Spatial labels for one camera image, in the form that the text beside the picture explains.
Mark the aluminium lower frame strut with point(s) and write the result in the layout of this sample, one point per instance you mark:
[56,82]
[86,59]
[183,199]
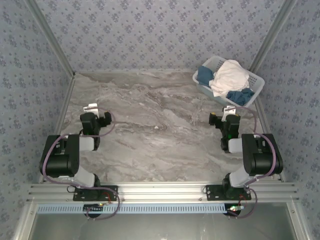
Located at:
[298,222]
[23,222]

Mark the white plastic laundry basket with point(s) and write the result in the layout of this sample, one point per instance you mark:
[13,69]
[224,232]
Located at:
[256,81]

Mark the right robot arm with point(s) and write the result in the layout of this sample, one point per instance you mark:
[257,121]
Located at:
[262,160]

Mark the white t-shirt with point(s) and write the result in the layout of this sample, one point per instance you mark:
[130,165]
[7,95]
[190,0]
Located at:
[231,77]

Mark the small controller board with LED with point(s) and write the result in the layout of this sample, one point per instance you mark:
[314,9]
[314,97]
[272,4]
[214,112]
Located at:
[93,208]
[235,209]

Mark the blue t-shirt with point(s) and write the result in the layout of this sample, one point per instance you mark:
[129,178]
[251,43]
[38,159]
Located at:
[206,75]

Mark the aluminium frame post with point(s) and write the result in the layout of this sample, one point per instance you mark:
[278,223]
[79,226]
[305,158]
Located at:
[52,40]
[272,35]

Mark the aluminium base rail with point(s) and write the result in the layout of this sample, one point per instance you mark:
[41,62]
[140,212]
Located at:
[160,191]

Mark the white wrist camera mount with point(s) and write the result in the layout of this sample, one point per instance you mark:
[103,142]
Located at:
[91,108]
[229,110]

